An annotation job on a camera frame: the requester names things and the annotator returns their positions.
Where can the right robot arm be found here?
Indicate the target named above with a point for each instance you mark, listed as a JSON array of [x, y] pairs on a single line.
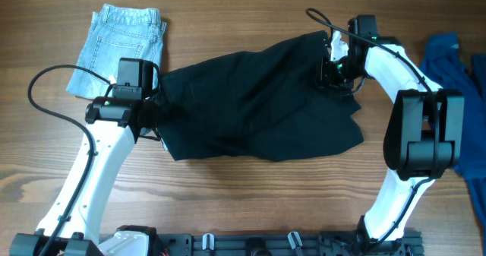
[[424, 133]]

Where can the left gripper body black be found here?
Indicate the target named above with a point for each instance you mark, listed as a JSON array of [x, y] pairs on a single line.
[[155, 113]]

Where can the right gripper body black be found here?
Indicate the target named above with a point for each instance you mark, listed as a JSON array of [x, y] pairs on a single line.
[[335, 74]]

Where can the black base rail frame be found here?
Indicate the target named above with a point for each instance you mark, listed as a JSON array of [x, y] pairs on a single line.
[[323, 244]]

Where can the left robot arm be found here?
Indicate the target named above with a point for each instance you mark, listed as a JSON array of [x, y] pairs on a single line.
[[113, 125]]

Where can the folded light blue jeans shorts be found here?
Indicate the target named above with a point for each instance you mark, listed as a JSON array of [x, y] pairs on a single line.
[[116, 33]]

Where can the black shorts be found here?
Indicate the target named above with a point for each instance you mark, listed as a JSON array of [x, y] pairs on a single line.
[[264, 104]]

